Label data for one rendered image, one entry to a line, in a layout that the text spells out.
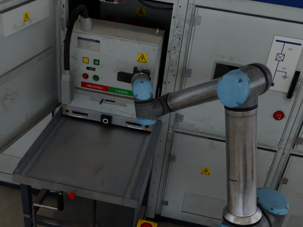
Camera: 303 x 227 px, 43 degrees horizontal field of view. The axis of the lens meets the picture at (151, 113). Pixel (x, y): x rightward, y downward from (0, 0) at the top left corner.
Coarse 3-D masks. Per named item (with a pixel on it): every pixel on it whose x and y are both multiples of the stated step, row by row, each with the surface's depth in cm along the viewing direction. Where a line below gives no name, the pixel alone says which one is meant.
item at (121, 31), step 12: (96, 24) 209; (108, 24) 211; (120, 24) 213; (108, 36) 197; (120, 36) 198; (132, 36) 200; (144, 36) 202; (156, 36) 204; (156, 60) 199; (156, 72) 210; (156, 84) 222; (156, 96) 235
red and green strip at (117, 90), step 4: (84, 84) 214; (88, 84) 214; (92, 84) 213; (96, 84) 213; (92, 88) 215; (96, 88) 214; (100, 88) 214; (104, 88) 213; (108, 88) 213; (112, 88) 212; (116, 88) 212; (112, 92) 214; (116, 92) 213; (120, 92) 213; (124, 92) 212; (128, 92) 212; (132, 92) 211
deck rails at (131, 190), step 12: (60, 108) 224; (60, 120) 224; (156, 120) 229; (48, 132) 212; (36, 144) 197; (144, 144) 213; (24, 156) 186; (36, 156) 195; (144, 156) 198; (24, 168) 187; (132, 180) 188; (132, 192) 176
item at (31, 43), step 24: (24, 0) 183; (48, 0) 197; (0, 24) 171; (24, 24) 184; (48, 24) 208; (0, 48) 177; (24, 48) 194; (48, 48) 213; (0, 72) 182; (24, 72) 199; (48, 72) 221; (0, 96) 187; (24, 96) 206; (48, 96) 229; (0, 120) 192; (24, 120) 212; (0, 144) 198
